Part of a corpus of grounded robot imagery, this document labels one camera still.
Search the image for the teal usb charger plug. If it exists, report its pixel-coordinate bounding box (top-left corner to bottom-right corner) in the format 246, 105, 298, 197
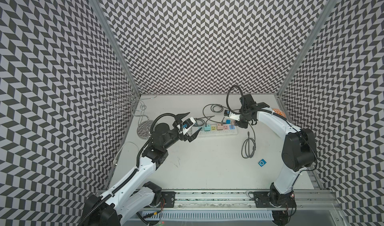
204, 125, 211, 132

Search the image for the pink usb charger plug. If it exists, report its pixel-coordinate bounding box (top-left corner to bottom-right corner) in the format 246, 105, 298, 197
217, 124, 224, 131

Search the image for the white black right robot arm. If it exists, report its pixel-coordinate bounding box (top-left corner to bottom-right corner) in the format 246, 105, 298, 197
224, 85, 318, 208

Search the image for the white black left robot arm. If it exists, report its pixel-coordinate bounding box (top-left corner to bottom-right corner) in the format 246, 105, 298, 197
78, 113, 199, 226

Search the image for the white multicolour power strip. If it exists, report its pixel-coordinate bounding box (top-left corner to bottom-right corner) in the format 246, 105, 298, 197
192, 125, 238, 138

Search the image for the orange patterned bowl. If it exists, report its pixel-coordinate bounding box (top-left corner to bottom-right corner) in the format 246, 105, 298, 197
273, 108, 287, 118

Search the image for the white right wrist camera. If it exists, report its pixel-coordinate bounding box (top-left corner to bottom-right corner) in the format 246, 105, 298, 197
224, 110, 240, 122

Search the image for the chrome wire jewelry stand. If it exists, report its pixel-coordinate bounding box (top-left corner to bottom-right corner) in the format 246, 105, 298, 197
102, 83, 158, 140

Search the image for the thin white power strip cord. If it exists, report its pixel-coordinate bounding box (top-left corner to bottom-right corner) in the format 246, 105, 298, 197
113, 141, 139, 167

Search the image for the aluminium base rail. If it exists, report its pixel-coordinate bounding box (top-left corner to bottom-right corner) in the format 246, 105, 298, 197
83, 189, 349, 226

